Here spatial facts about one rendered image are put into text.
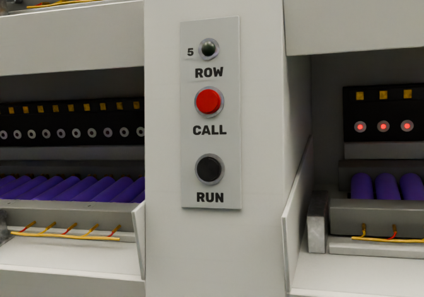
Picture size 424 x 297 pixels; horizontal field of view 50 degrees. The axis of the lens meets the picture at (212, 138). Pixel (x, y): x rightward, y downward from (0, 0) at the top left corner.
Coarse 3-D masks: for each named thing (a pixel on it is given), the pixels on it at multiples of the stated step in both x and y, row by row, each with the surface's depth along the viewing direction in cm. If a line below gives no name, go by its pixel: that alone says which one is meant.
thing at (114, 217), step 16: (0, 208) 40; (16, 208) 39; (32, 208) 39; (48, 208) 38; (64, 208) 38; (80, 208) 38; (96, 208) 37; (112, 208) 37; (128, 208) 37; (16, 224) 40; (32, 224) 39; (48, 224) 39; (64, 224) 38; (80, 224) 38; (96, 224) 37; (112, 224) 37; (128, 224) 36
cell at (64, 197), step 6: (84, 180) 46; (90, 180) 47; (96, 180) 47; (72, 186) 45; (78, 186) 45; (84, 186) 45; (66, 192) 43; (72, 192) 44; (78, 192) 44; (54, 198) 42; (60, 198) 42; (66, 198) 42; (72, 198) 43
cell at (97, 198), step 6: (120, 180) 45; (126, 180) 45; (132, 180) 46; (114, 186) 44; (120, 186) 44; (126, 186) 45; (102, 192) 42; (108, 192) 42; (114, 192) 43; (120, 192) 43; (96, 198) 41; (102, 198) 41; (108, 198) 42
